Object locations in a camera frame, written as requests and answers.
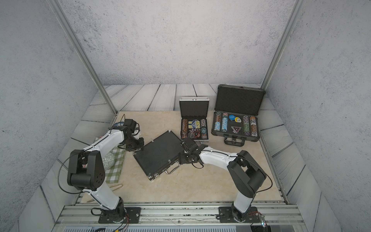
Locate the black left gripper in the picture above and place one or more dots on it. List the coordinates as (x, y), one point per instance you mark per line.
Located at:
(140, 147)

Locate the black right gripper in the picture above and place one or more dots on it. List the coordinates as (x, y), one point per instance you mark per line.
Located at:
(181, 156)

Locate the black carbon poker case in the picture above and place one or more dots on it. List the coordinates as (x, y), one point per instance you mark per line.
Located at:
(161, 155)

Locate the small silver poker case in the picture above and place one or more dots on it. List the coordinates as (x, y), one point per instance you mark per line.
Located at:
(194, 118)

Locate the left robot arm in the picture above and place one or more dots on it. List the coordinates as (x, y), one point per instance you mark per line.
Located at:
(86, 171)

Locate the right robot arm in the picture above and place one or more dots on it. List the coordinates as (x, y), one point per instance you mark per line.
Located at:
(245, 172)

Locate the large black poker case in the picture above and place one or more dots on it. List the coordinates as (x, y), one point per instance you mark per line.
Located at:
(243, 102)

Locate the clear glass bowl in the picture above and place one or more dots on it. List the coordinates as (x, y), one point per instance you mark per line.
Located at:
(108, 161)

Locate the green checked cloth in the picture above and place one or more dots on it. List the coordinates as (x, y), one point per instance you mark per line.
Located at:
(112, 175)

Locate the triangular all-in button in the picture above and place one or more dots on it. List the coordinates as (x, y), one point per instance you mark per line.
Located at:
(235, 129)

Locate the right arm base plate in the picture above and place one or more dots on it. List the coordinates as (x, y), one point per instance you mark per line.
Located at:
(229, 214)

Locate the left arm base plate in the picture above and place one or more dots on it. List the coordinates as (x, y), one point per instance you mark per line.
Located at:
(127, 215)

